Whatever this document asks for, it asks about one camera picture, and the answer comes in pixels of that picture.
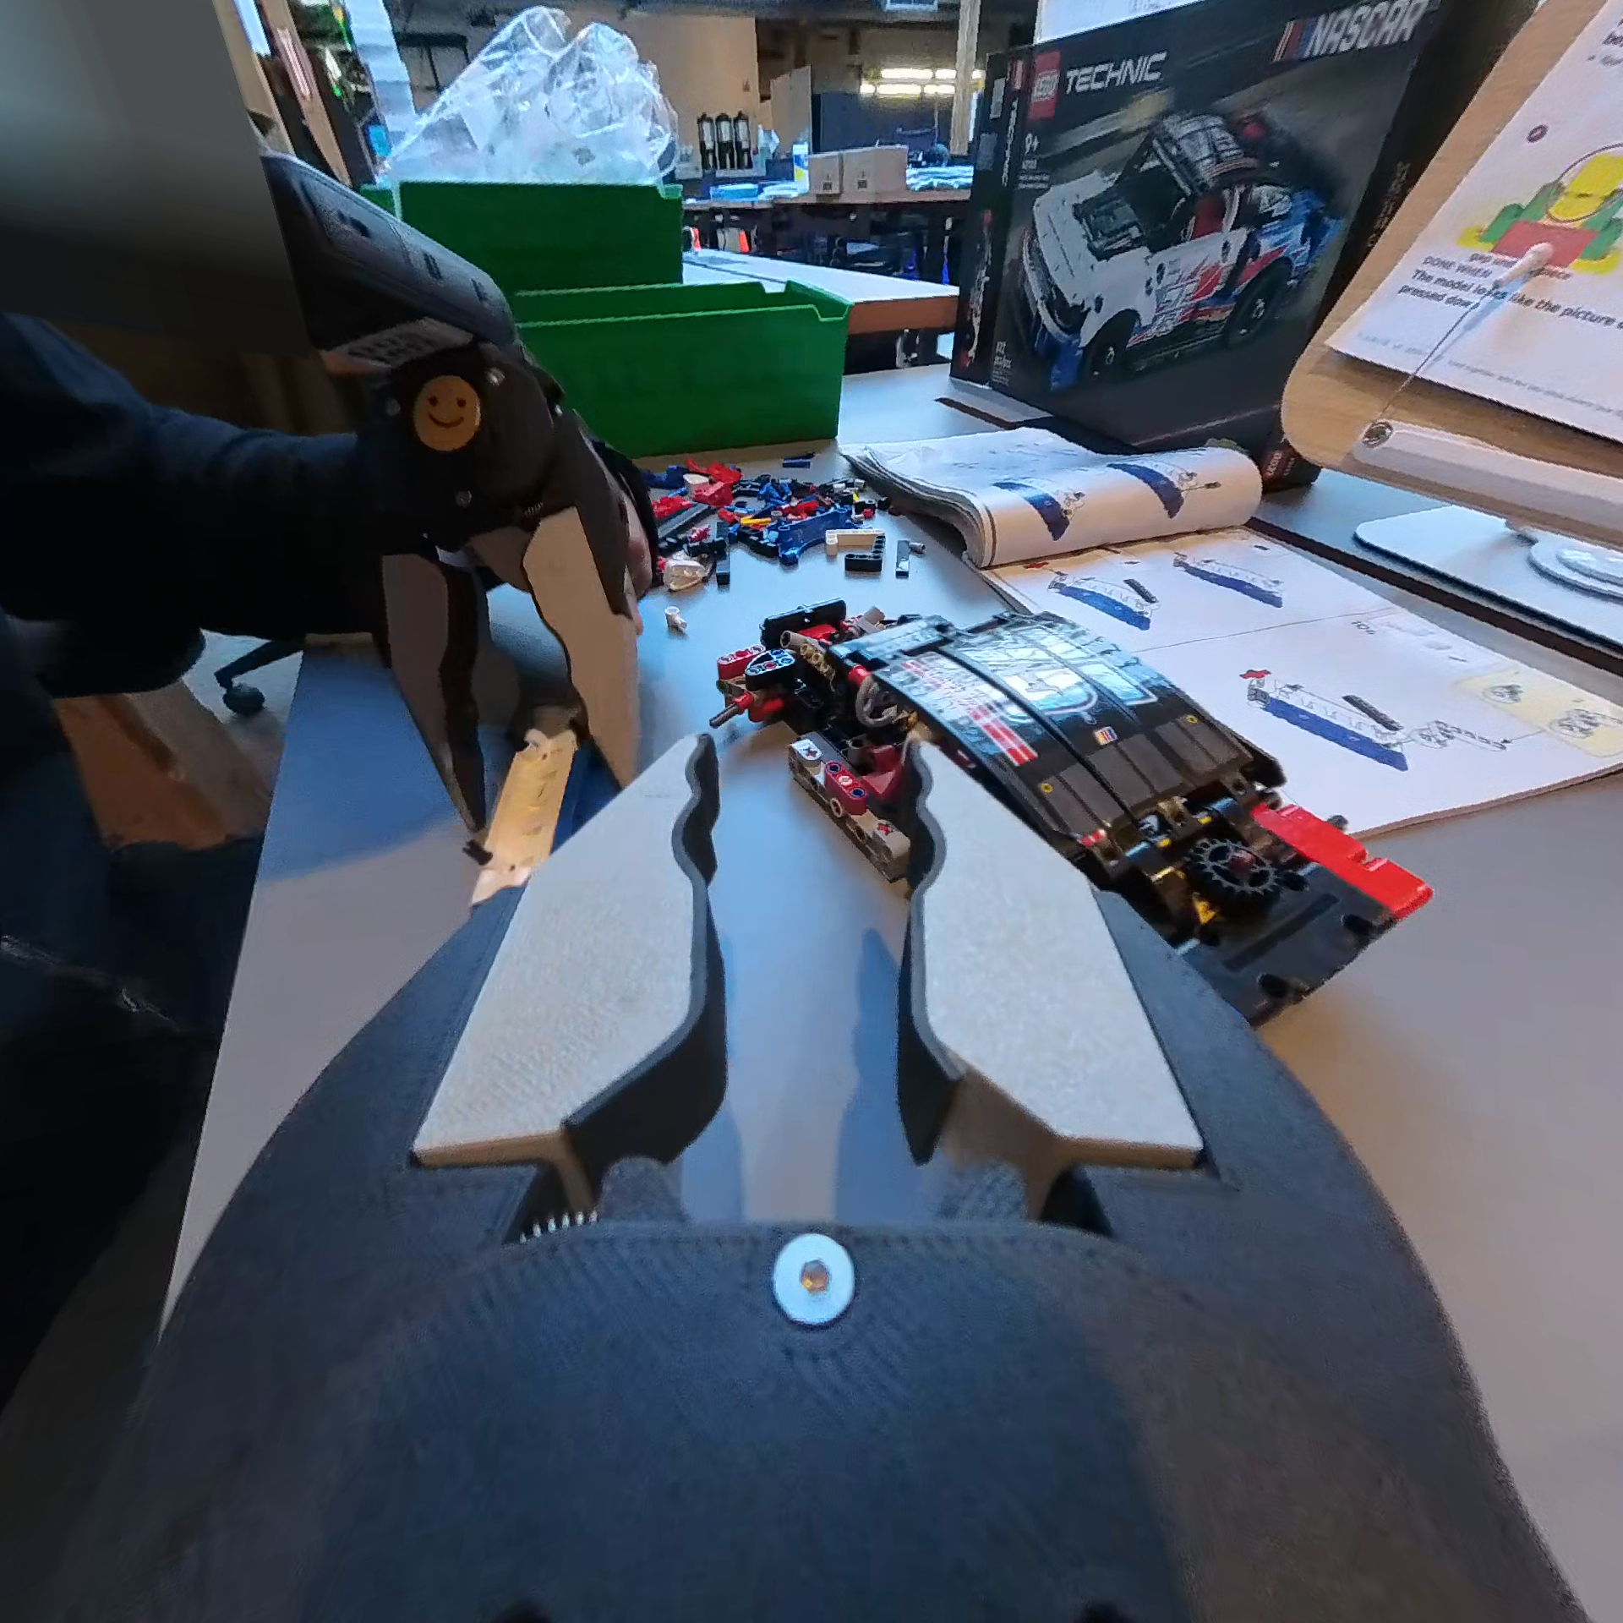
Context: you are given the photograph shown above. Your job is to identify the blue and white brick panel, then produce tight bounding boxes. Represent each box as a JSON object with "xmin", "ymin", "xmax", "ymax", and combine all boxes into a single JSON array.
[{"xmin": 463, "ymin": 721, "xmax": 592, "ymax": 910}]

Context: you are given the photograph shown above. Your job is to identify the person's left forearm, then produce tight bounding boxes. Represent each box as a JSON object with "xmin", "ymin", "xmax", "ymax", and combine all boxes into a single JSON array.
[{"xmin": 0, "ymin": 310, "xmax": 381, "ymax": 695}]

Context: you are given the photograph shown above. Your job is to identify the toy brick car chassis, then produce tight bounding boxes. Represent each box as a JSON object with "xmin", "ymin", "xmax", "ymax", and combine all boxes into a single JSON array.
[{"xmin": 707, "ymin": 600, "xmax": 1437, "ymax": 1026}]

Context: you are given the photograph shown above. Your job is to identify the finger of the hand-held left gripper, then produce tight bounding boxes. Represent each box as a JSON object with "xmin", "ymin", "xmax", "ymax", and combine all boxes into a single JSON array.
[
  {"xmin": 525, "ymin": 509, "xmax": 642, "ymax": 790},
  {"xmin": 381, "ymin": 546, "xmax": 490, "ymax": 833}
]

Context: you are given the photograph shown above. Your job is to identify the blue arched frame piece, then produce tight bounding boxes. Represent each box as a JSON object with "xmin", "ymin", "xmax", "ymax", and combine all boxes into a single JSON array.
[{"xmin": 744, "ymin": 511, "xmax": 842, "ymax": 569}]

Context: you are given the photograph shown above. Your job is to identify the green plastic bin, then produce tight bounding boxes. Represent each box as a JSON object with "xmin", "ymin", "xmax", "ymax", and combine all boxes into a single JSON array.
[
  {"xmin": 358, "ymin": 176, "xmax": 690, "ymax": 300},
  {"xmin": 510, "ymin": 280, "xmax": 852, "ymax": 462}
]

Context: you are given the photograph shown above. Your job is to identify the clear plastic bag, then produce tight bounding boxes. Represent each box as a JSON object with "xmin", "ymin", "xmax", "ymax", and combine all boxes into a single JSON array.
[{"xmin": 378, "ymin": 6, "xmax": 682, "ymax": 187}]

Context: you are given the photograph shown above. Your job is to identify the pile of toy bricks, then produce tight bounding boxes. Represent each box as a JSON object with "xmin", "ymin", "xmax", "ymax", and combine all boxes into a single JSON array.
[{"xmin": 641, "ymin": 453, "xmax": 929, "ymax": 593}]

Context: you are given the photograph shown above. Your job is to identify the printed instruction sheet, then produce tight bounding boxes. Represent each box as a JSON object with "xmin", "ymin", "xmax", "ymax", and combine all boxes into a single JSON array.
[{"xmin": 1321, "ymin": 0, "xmax": 1623, "ymax": 447}]

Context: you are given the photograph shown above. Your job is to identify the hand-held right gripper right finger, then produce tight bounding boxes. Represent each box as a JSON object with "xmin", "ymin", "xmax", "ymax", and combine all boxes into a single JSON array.
[{"xmin": 897, "ymin": 742, "xmax": 1206, "ymax": 1222}]

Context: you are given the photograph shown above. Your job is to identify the toy car set box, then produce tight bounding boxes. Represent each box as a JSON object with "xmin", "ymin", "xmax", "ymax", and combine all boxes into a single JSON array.
[{"xmin": 948, "ymin": 0, "xmax": 1451, "ymax": 453}]

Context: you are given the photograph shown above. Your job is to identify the black office chair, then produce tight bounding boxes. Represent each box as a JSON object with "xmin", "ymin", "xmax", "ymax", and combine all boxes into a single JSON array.
[{"xmin": 211, "ymin": 631, "xmax": 308, "ymax": 721}]

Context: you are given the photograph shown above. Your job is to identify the person's dark clothing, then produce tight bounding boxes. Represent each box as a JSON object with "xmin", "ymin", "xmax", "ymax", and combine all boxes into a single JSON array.
[{"xmin": 0, "ymin": 608, "xmax": 274, "ymax": 1411}]

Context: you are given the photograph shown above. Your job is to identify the grey desk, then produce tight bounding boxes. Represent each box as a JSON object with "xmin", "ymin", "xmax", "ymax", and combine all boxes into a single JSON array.
[{"xmin": 164, "ymin": 362, "xmax": 1623, "ymax": 1623}]

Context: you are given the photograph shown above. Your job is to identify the building instruction booklet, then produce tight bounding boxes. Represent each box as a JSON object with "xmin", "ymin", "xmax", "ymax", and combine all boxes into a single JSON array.
[{"xmin": 838, "ymin": 427, "xmax": 1623, "ymax": 843}]

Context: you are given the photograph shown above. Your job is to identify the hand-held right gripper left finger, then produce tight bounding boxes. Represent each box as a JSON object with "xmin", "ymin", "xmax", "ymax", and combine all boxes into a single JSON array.
[{"xmin": 410, "ymin": 735, "xmax": 729, "ymax": 1206}]

